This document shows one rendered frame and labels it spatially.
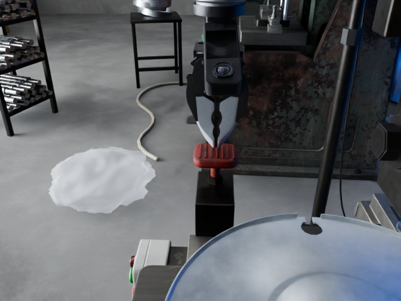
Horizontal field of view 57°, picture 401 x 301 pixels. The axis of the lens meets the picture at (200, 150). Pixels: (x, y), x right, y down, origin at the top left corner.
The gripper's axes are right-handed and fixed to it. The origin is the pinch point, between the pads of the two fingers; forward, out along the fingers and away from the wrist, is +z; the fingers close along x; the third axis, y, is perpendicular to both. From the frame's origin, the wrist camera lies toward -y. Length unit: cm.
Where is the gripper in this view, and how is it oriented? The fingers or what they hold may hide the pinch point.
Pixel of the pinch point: (216, 141)
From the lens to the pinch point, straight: 58.0
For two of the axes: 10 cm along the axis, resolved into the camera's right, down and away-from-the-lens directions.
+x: -10.0, -0.2, 0.4
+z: 0.0, 8.8, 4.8
